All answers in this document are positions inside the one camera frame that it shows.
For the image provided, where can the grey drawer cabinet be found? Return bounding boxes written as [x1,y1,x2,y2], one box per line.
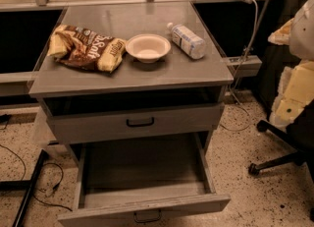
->
[29,2,233,146]

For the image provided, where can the black floor cable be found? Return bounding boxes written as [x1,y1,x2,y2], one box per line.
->
[0,143,74,213]

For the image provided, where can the grey drawer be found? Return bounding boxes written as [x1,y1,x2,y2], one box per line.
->
[47,103,224,144]
[58,133,231,227]

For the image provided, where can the clear plastic water bottle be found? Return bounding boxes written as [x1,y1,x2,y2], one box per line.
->
[167,23,206,60]

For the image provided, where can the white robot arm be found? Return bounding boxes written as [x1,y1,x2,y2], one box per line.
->
[268,0,314,130]

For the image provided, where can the white paper bowl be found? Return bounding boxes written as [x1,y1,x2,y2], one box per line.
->
[126,34,171,63]

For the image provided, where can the black office chair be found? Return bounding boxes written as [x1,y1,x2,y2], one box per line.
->
[247,106,314,222]

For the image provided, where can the brown yellow snack bag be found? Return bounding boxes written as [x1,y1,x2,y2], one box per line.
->
[47,25,126,73]

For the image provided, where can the black floor stand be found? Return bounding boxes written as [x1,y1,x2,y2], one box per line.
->
[0,150,48,227]

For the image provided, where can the grey top drawer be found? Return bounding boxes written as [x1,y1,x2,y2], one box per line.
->
[47,103,224,144]

